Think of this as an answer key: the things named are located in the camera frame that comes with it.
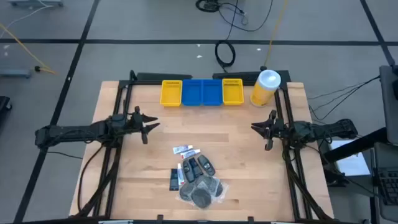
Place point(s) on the round black brush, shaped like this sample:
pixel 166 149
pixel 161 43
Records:
pixel 219 188
pixel 207 184

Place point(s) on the clear plastic bag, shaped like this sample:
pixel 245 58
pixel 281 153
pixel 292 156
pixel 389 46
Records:
pixel 201 198
pixel 186 191

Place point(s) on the small white toothpaste tube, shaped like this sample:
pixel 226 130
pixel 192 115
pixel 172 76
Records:
pixel 182 150

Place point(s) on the white sheet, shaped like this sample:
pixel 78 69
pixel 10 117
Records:
pixel 354 165

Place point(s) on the yellow plastic basket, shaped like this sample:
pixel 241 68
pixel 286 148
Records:
pixel 171 93
pixel 233 91

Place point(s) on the black desk beam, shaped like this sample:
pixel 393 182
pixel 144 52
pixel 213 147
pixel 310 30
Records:
pixel 357 144

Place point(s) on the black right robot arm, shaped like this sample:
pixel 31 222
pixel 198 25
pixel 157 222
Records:
pixel 326 129

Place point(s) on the black flat panel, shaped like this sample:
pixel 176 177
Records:
pixel 236 76
pixel 164 76

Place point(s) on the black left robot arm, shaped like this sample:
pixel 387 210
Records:
pixel 68 132

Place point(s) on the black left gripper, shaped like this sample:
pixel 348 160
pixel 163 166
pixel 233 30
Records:
pixel 135 124

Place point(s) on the black aluminium table frame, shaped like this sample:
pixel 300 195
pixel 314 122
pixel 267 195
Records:
pixel 143 82

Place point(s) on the yellow disinfecting wipes canister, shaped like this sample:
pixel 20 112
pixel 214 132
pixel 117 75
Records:
pixel 264 90

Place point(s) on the grey furniture foot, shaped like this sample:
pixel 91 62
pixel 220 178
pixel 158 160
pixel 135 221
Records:
pixel 34 3
pixel 15 73

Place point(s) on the black computer keyboard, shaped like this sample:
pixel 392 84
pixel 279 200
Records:
pixel 390 186

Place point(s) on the grey ribbed cloth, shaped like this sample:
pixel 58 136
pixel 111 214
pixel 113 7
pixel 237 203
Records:
pixel 174 180

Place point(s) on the blue plastic basket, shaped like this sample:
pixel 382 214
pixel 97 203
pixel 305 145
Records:
pixel 212 92
pixel 192 92

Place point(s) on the white tube with white cap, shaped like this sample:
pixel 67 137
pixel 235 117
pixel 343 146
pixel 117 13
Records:
pixel 180 170

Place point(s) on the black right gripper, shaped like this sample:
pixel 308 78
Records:
pixel 276 129

